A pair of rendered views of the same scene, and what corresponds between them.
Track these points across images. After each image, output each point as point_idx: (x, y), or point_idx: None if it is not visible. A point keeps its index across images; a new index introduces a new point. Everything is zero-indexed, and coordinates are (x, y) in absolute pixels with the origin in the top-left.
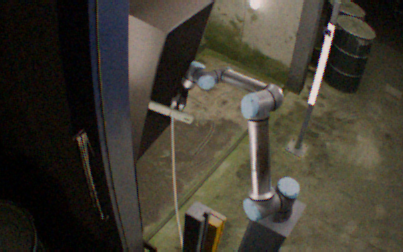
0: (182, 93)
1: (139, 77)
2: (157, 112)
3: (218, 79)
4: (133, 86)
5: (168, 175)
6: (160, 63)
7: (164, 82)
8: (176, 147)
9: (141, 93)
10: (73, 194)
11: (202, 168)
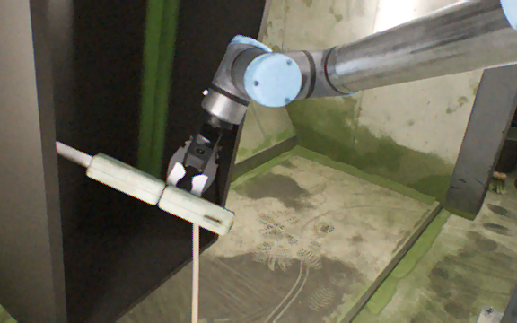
0: (200, 134)
1: None
2: (174, 226)
3: (315, 75)
4: None
5: None
6: (177, 100)
7: None
8: (223, 313)
9: (16, 87)
10: None
11: None
